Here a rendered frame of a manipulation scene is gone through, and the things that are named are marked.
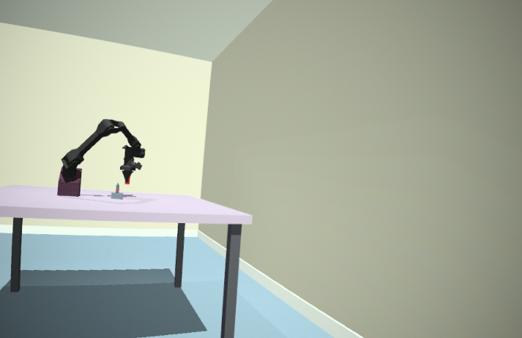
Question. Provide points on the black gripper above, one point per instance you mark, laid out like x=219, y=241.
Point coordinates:
x=126, y=167

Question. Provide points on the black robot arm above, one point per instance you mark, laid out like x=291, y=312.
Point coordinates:
x=74, y=157

